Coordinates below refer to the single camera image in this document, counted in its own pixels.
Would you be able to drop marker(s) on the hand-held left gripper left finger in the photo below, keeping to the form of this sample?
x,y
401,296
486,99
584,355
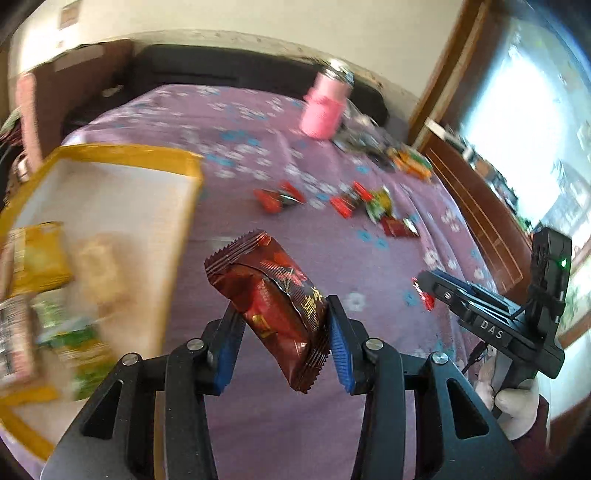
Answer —
x,y
226,346

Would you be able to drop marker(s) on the person's right forearm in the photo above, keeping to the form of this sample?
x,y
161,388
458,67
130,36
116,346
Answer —
x,y
538,443

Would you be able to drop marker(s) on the green snack packet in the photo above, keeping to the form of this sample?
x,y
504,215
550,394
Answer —
x,y
381,205

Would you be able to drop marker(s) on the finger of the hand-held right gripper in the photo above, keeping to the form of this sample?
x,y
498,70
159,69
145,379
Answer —
x,y
452,288

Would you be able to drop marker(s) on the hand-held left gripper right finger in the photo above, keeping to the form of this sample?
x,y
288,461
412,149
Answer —
x,y
339,346

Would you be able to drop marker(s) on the white green candy packet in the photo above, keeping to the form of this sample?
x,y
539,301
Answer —
x,y
74,341

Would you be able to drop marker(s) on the black sofa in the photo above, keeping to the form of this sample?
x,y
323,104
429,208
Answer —
x,y
221,64

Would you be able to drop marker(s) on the small brown candy packet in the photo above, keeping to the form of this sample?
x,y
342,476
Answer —
x,y
399,227

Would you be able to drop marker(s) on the brown wooden panel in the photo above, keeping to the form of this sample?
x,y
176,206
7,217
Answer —
x,y
471,203

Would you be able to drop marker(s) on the clear cracker packet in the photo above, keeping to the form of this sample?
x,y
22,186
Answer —
x,y
16,341

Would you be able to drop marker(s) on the small red candy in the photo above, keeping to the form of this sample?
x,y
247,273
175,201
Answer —
x,y
424,293

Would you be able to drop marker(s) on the gold snack packet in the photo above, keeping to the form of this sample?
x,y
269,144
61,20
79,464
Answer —
x,y
39,258

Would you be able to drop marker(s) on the purple floral tablecloth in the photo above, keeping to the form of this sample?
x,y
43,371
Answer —
x,y
258,138

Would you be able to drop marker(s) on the orange biscuit packet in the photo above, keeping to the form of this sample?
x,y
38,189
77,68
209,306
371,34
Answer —
x,y
411,161

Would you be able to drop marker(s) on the red candy wrapper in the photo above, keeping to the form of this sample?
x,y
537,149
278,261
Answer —
x,y
292,191
348,201
268,202

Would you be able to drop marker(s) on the pink thermos with knit sleeve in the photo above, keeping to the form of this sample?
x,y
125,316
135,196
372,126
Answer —
x,y
325,104

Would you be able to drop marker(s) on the brown cardboard box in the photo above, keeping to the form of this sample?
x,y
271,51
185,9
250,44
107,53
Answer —
x,y
87,69

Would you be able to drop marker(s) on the person's right hand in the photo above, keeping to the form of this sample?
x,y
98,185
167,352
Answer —
x,y
517,406

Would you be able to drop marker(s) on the yellow tray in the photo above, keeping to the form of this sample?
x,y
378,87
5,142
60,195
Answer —
x,y
120,184

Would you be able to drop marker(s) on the crumpled clear plastic bag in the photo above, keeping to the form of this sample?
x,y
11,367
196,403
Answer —
x,y
358,141

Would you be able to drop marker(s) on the dark red snack packet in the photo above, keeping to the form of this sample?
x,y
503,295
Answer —
x,y
277,304

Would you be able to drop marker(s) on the cream snack packet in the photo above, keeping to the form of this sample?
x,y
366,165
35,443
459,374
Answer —
x,y
99,272

